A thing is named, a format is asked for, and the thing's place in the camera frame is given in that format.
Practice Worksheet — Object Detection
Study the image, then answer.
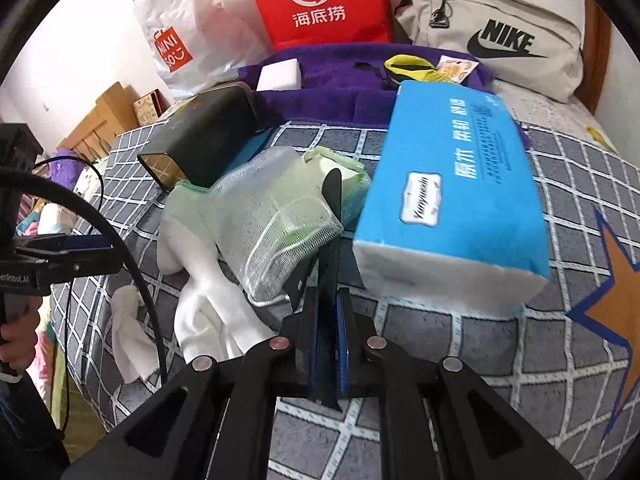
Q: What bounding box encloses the green tissue packet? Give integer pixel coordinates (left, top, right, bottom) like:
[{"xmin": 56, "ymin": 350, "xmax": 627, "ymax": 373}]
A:
[{"xmin": 302, "ymin": 146, "xmax": 372, "ymax": 226}]

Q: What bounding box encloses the dark tin box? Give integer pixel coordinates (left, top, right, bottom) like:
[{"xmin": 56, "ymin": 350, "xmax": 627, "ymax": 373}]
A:
[{"xmin": 137, "ymin": 82, "xmax": 261, "ymax": 191}]

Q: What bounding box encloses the purple towel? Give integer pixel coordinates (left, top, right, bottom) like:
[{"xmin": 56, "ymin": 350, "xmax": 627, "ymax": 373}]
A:
[{"xmin": 237, "ymin": 42, "xmax": 531, "ymax": 148}]

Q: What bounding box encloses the orange print snack packet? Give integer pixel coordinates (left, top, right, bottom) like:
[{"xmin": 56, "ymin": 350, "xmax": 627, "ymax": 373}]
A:
[{"xmin": 434, "ymin": 57, "xmax": 481, "ymax": 85}]

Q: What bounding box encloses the white plush toy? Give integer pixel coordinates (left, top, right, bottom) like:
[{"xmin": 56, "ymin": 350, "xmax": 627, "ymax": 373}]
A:
[{"xmin": 37, "ymin": 202, "xmax": 86, "ymax": 236}]

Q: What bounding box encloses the patterned cardboard box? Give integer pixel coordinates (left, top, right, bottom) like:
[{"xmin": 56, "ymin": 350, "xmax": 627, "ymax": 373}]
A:
[{"xmin": 132, "ymin": 89, "xmax": 163, "ymax": 126}]

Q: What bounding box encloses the thick black cable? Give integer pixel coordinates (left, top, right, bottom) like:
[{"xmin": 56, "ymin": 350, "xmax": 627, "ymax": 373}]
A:
[{"xmin": 0, "ymin": 169, "xmax": 168, "ymax": 378}]

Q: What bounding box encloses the person's left hand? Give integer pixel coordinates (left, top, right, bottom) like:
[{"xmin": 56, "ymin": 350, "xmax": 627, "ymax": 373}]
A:
[{"xmin": 0, "ymin": 295, "xmax": 42, "ymax": 367}]

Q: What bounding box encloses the blue cloth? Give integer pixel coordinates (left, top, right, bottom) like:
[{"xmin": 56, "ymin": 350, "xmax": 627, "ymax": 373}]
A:
[{"xmin": 227, "ymin": 127, "xmax": 276, "ymax": 171}]

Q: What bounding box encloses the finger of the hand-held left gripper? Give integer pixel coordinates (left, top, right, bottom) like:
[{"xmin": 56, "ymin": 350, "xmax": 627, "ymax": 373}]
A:
[
  {"xmin": 17, "ymin": 232, "xmax": 115, "ymax": 255},
  {"xmin": 30, "ymin": 248, "xmax": 124, "ymax": 287}
]

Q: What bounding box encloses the crumpled white tissue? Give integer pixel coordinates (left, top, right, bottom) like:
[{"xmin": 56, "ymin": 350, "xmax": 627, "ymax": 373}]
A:
[{"xmin": 110, "ymin": 285, "xmax": 168, "ymax": 383}]

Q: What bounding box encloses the grey checked blanket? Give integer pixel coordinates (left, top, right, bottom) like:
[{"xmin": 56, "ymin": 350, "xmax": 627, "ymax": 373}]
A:
[{"xmin": 47, "ymin": 120, "xmax": 640, "ymax": 480}]

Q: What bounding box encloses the thin black cable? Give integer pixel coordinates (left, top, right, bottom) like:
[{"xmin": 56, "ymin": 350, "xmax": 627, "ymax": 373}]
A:
[{"xmin": 32, "ymin": 156, "xmax": 107, "ymax": 431}]

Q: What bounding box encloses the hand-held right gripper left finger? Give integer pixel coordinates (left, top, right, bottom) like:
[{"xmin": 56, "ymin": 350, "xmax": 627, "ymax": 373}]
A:
[{"xmin": 60, "ymin": 245, "xmax": 341, "ymax": 480}]

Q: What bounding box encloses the purple plush toy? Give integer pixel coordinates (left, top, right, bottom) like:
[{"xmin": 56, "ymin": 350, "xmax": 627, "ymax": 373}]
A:
[{"xmin": 52, "ymin": 147, "xmax": 93, "ymax": 191}]

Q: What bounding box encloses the wooden headboard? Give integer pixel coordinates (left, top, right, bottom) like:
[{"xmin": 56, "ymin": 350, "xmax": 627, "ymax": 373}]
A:
[{"xmin": 62, "ymin": 81, "xmax": 141, "ymax": 161}]

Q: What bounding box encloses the translucent mesh bag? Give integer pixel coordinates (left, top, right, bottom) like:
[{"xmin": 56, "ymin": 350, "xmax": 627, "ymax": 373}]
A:
[{"xmin": 207, "ymin": 147, "xmax": 346, "ymax": 306}]

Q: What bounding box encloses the black strap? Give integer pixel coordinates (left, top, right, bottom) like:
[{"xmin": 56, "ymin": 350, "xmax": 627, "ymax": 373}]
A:
[{"xmin": 282, "ymin": 167, "xmax": 368, "ymax": 311}]

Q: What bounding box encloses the person's left forearm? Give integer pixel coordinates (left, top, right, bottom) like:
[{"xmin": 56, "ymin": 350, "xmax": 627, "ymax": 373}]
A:
[{"xmin": 0, "ymin": 370, "xmax": 71, "ymax": 480}]

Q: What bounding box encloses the white cloth with green edge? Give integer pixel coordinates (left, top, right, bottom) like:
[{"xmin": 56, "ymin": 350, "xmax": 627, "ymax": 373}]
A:
[{"xmin": 157, "ymin": 180, "xmax": 281, "ymax": 363}]

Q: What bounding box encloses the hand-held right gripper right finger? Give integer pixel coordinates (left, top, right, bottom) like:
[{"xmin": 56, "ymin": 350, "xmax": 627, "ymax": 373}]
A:
[{"xmin": 336, "ymin": 287, "xmax": 583, "ymax": 480}]

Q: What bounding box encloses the red paper bag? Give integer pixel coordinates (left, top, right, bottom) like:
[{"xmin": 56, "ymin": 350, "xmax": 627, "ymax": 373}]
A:
[{"xmin": 240, "ymin": 0, "xmax": 393, "ymax": 53}]

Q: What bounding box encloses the blue tissue pack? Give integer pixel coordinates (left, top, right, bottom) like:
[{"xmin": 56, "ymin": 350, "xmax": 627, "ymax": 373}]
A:
[{"xmin": 351, "ymin": 80, "xmax": 551, "ymax": 318}]

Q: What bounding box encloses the yellow mesh pouch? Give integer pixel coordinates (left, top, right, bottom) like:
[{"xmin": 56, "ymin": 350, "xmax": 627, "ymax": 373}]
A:
[{"xmin": 352, "ymin": 54, "xmax": 443, "ymax": 92}]

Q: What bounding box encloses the wooden door frame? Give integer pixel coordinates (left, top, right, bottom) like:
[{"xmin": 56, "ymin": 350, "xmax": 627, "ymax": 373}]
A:
[{"xmin": 582, "ymin": 0, "xmax": 613, "ymax": 116}]

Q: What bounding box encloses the grey waist bag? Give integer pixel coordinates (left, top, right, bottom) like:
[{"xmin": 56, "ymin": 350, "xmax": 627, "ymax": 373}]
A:
[{"xmin": 394, "ymin": 0, "xmax": 586, "ymax": 105}]

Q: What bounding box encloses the white plastic shopping bag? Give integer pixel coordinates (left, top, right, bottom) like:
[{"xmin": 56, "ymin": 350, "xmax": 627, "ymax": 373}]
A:
[{"xmin": 131, "ymin": 0, "xmax": 273, "ymax": 103}]

